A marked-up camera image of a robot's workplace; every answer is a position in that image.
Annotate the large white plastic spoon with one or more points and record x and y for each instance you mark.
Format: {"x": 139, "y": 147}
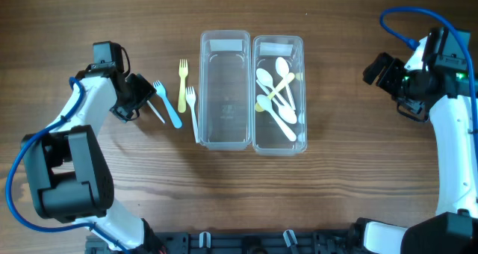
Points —
{"x": 266, "y": 104}

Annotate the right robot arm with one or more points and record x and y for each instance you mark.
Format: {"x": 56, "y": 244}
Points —
{"x": 453, "y": 229}

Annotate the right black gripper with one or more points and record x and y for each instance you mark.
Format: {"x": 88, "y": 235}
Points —
{"x": 393, "y": 66}

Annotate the small white plastic spoon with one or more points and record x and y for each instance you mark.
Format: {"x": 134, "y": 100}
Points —
{"x": 282, "y": 69}

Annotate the clear plastic container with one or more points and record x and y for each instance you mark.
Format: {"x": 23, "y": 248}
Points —
{"x": 225, "y": 90}
{"x": 267, "y": 137}

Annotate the yellow plastic fork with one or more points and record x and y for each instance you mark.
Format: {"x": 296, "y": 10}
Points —
{"x": 183, "y": 73}

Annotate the light blue plastic fork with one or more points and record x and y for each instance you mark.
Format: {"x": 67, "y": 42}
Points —
{"x": 161, "y": 91}

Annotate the thin white plastic fork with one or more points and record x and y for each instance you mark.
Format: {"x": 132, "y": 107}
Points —
{"x": 156, "y": 112}

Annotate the white spoon with round bowl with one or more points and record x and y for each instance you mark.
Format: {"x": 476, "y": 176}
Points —
{"x": 286, "y": 113}

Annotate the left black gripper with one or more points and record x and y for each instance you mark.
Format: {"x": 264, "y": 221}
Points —
{"x": 146, "y": 92}

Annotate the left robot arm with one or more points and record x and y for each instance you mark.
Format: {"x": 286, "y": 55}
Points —
{"x": 67, "y": 173}

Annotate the yellow plastic spoon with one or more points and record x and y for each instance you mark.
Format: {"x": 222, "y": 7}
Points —
{"x": 278, "y": 87}

